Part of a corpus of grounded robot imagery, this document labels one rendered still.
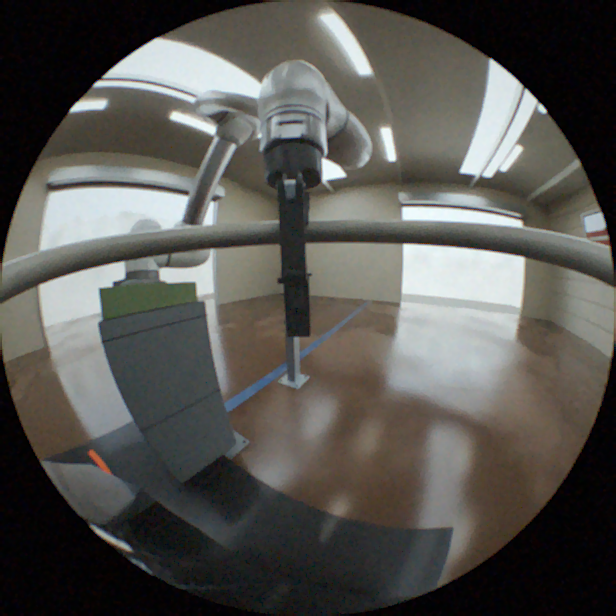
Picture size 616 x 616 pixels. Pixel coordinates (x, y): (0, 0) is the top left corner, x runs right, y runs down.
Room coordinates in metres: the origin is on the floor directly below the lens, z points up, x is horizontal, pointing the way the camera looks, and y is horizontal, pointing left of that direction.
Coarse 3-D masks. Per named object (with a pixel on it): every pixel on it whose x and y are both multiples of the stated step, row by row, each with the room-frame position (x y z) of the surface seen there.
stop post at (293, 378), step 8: (288, 344) 1.26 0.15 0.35; (296, 344) 1.27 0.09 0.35; (288, 352) 1.27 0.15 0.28; (296, 352) 1.27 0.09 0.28; (288, 360) 1.27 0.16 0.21; (296, 360) 1.27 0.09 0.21; (288, 368) 1.27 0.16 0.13; (296, 368) 1.26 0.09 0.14; (288, 376) 1.27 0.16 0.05; (296, 376) 1.26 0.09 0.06; (304, 376) 1.34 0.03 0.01; (288, 384) 1.21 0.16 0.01; (296, 384) 1.22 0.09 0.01
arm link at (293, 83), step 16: (288, 64) 0.16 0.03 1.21; (304, 64) 0.17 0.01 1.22; (272, 80) 0.17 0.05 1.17; (288, 80) 0.16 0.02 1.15; (304, 80) 0.16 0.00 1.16; (320, 80) 0.18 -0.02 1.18; (272, 96) 0.17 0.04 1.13; (288, 96) 0.17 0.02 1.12; (304, 96) 0.17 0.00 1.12; (320, 96) 0.18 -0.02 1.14; (320, 112) 0.19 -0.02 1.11; (336, 112) 0.22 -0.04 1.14; (336, 128) 0.25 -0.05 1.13
